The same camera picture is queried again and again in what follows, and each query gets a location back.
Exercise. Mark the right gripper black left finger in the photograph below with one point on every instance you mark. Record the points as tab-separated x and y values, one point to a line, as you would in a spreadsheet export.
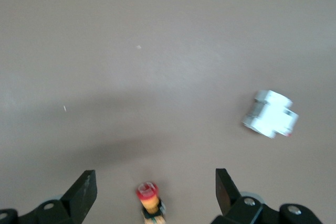
76	203

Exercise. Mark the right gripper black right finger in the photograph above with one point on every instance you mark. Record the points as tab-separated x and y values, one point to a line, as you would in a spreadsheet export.
236	211

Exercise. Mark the yellow red emergency stop button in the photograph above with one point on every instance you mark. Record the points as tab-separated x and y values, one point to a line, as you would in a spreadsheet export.
148	195

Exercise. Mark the white circuit breaker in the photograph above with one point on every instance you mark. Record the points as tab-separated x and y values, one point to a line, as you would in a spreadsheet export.
270	113

